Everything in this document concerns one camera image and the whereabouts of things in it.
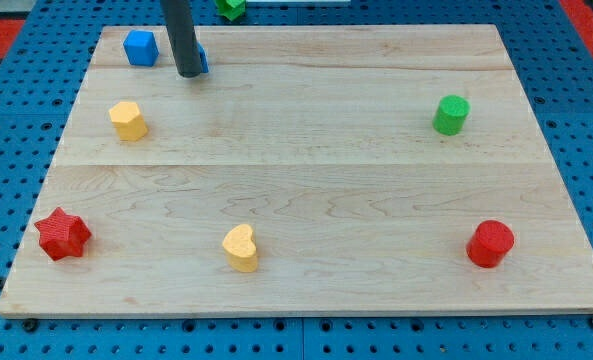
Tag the light wooden board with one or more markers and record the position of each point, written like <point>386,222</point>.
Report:
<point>321,139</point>

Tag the yellow heart block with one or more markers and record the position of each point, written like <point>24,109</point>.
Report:
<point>240,248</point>

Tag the blue block behind stick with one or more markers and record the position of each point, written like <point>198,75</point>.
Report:
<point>203,59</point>

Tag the green cylinder block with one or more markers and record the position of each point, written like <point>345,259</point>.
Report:
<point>450,115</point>

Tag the yellow hexagon block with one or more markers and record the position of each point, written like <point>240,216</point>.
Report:
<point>128,121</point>

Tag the green star block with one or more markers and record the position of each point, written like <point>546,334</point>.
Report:
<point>230,9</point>

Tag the black cylindrical robot pusher stick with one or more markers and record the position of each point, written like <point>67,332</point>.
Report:
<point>181,33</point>

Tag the blue cube block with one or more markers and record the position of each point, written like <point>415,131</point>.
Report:
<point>141,48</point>

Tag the red cylinder block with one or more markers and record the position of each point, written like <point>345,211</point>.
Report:
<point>490,243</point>

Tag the red star block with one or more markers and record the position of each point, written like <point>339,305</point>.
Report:
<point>62,235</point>

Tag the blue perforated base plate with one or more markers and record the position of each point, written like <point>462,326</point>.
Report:
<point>39,80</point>

